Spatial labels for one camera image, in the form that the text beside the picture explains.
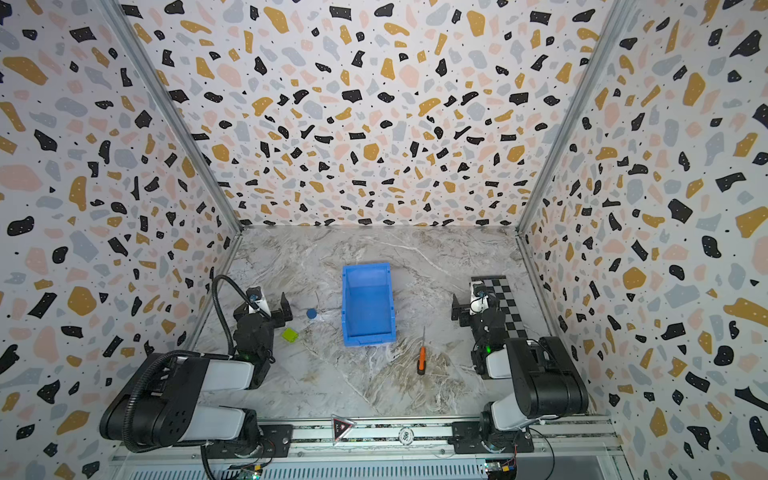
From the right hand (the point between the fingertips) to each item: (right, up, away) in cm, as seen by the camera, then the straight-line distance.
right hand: (473, 288), depth 90 cm
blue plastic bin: (-33, -7, +8) cm, 34 cm away
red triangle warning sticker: (-37, -33, -15) cm, 52 cm away
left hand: (-60, -1, -3) cm, 60 cm away
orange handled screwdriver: (-16, -20, -5) cm, 26 cm away
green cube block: (-56, -14, +1) cm, 57 cm away
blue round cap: (-51, -9, +7) cm, 52 cm away
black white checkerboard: (+11, 0, +10) cm, 14 cm away
